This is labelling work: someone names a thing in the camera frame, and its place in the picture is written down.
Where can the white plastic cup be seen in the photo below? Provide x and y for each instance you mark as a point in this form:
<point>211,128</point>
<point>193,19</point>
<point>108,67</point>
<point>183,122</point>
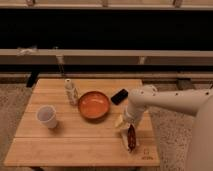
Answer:
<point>47,116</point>

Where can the wooden rail beam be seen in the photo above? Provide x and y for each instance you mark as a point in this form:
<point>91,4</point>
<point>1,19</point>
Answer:
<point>105,57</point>

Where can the black rectangular block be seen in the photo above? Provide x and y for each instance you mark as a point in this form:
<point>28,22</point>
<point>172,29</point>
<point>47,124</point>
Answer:
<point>119,96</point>

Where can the orange bowl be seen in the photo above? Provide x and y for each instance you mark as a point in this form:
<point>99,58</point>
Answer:
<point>93,105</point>

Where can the white sponge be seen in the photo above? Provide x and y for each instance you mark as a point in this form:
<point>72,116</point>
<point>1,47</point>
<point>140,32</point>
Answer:
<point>124,138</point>

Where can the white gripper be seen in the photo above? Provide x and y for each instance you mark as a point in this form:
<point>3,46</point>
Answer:
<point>133,118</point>

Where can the red chili pepper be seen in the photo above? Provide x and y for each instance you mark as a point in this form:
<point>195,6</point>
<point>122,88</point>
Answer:
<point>131,137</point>

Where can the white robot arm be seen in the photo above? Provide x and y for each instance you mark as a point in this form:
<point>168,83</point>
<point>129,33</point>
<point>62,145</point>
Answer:
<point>197,103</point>

